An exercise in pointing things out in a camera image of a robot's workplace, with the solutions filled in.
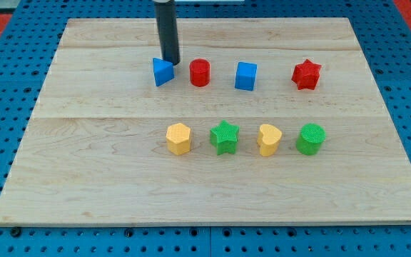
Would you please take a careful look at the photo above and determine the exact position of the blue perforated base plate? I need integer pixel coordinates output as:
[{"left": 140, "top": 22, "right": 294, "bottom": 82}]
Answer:
[{"left": 0, "top": 1, "right": 411, "bottom": 256}]

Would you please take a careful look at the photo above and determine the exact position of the green cylinder block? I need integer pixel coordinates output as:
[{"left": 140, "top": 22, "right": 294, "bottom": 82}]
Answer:
[{"left": 295, "top": 123, "right": 326, "bottom": 156}]

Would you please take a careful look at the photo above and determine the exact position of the yellow heart block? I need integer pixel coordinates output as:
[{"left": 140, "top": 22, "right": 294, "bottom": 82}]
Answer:
[{"left": 257, "top": 124, "right": 283, "bottom": 157}]

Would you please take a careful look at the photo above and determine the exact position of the light wooden board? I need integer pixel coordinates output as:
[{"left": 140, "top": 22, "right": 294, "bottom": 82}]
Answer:
[{"left": 0, "top": 18, "right": 411, "bottom": 227}]

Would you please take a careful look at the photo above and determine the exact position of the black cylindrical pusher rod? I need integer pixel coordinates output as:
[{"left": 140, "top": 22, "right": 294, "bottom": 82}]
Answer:
[{"left": 153, "top": 0, "right": 180, "bottom": 66}]

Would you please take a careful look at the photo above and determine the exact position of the blue cube block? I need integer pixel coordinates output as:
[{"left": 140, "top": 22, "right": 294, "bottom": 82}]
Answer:
[{"left": 235, "top": 62, "right": 258, "bottom": 91}]

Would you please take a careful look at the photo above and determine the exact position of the red star block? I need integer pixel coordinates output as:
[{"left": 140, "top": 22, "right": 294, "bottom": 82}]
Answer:
[{"left": 291, "top": 59, "right": 322, "bottom": 90}]

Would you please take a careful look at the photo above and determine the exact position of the red cylinder block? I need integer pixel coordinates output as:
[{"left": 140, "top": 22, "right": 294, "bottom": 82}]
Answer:
[{"left": 189, "top": 59, "right": 210, "bottom": 87}]

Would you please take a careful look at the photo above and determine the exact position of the yellow hexagon block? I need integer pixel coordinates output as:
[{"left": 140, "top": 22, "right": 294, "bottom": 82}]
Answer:
[{"left": 166, "top": 123, "right": 192, "bottom": 156}]

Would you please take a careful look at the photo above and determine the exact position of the green star block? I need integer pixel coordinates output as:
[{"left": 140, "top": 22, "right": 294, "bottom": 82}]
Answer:
[{"left": 210, "top": 120, "right": 240, "bottom": 155}]

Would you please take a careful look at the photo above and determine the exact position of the blue triangle block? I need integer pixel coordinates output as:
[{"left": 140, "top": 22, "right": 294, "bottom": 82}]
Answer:
[{"left": 152, "top": 58, "right": 175, "bottom": 86}]

